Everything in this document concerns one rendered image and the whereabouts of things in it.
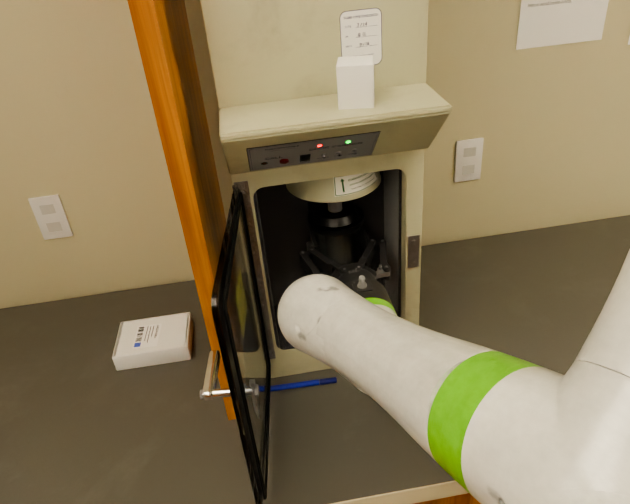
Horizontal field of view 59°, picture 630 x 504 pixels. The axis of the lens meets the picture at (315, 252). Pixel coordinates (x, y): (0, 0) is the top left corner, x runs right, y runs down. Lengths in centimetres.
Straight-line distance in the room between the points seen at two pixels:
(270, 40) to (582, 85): 93
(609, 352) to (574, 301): 99
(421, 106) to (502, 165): 77
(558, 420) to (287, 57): 63
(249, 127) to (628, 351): 54
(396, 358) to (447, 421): 10
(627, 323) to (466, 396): 13
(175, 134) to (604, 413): 61
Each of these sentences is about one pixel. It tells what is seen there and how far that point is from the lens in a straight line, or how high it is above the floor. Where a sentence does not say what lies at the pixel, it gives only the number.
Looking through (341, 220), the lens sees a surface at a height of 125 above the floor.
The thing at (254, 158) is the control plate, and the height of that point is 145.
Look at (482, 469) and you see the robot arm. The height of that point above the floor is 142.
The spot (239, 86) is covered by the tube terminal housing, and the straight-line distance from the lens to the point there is 87.
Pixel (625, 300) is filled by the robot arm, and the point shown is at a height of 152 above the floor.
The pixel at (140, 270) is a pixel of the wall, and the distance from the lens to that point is 154.
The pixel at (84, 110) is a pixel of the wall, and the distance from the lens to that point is 137.
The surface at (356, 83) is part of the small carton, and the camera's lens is 80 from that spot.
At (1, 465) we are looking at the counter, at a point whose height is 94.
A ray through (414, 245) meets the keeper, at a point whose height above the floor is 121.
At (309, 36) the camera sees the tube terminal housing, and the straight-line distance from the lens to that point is 86.
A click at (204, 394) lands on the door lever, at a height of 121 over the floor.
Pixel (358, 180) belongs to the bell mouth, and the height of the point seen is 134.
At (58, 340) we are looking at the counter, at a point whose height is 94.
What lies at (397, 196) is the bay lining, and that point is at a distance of 102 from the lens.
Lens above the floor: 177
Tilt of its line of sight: 33 degrees down
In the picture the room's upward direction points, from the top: 5 degrees counter-clockwise
